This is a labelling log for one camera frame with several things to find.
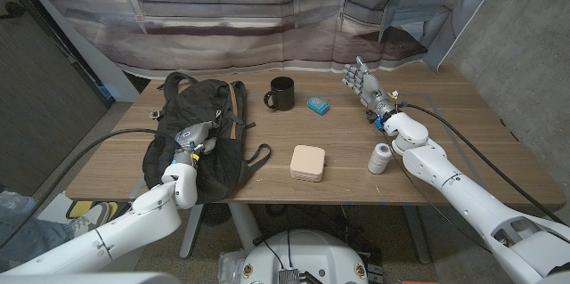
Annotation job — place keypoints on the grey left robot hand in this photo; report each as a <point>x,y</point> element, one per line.
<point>196,135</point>

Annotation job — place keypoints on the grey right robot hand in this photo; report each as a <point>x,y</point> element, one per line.
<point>370,89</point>

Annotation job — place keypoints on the black backpack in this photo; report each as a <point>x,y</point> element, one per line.
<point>200,101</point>

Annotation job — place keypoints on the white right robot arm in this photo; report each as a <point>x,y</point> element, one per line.
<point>472,199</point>

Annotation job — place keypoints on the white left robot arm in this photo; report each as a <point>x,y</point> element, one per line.
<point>133,226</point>

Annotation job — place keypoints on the black cup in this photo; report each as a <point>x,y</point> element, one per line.
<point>284,94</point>

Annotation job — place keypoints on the pink jewelry box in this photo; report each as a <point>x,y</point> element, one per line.
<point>307,161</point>

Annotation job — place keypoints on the blue ridged small object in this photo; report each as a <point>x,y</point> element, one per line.
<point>318,105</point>

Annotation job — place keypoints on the white tape roll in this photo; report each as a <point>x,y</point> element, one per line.
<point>380,159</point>

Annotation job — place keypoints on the white slanted table leg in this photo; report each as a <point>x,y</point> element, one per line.
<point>190,235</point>

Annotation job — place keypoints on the white table column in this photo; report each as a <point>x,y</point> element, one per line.
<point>245,226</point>

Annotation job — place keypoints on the printed sofa backdrop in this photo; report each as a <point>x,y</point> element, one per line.
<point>222,17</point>

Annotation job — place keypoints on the grey sneaker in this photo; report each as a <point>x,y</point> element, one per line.
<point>89,218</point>

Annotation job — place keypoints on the yellow and black floor object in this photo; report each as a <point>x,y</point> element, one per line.
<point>80,208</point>

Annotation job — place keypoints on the clear plastic container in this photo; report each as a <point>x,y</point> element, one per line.
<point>229,268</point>

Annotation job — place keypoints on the grey slanted table leg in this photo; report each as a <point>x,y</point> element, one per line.
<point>417,235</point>

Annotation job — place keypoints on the white floor board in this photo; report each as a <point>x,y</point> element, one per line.
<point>51,210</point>

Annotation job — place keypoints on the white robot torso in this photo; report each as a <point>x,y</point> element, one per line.
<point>307,257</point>

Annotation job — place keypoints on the person's leg in jeans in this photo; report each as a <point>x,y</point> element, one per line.
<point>26,235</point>

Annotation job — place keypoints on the white backdrop stand post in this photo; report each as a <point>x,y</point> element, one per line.
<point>93,59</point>

